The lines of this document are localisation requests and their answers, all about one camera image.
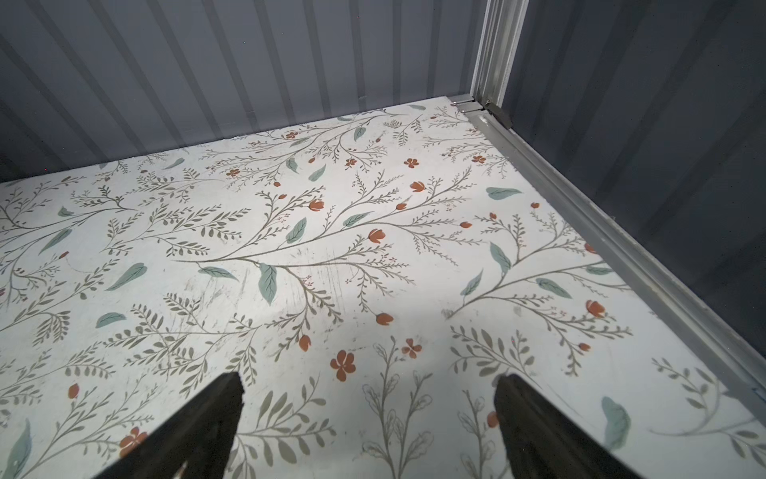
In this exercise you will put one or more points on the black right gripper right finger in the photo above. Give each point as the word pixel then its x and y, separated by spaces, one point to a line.
pixel 541 442

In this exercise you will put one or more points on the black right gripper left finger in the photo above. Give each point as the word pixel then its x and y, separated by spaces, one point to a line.
pixel 195 442

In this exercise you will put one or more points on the aluminium frame rail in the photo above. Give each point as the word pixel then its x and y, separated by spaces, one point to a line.
pixel 643 123

